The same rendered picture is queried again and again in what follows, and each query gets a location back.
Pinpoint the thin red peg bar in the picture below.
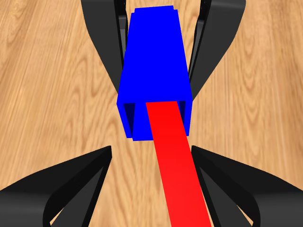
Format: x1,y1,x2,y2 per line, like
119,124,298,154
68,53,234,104
145,101,213,227

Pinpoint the blue hollow socket block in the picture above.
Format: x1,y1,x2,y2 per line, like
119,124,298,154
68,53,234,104
116,5,193,142

